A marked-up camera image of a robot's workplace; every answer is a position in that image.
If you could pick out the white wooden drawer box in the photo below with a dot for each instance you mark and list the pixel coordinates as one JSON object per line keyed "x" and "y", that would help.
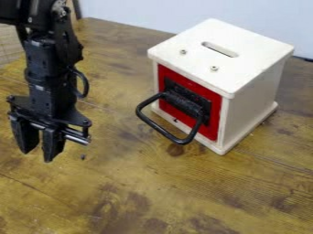
{"x": 232, "y": 66}

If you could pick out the red drawer front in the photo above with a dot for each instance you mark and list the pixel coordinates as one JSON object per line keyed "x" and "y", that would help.
{"x": 188, "y": 100}

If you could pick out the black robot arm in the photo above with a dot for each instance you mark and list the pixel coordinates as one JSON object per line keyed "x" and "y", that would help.
{"x": 49, "y": 40}

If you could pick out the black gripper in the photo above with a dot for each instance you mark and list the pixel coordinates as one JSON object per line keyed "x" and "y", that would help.
{"x": 50, "y": 108}

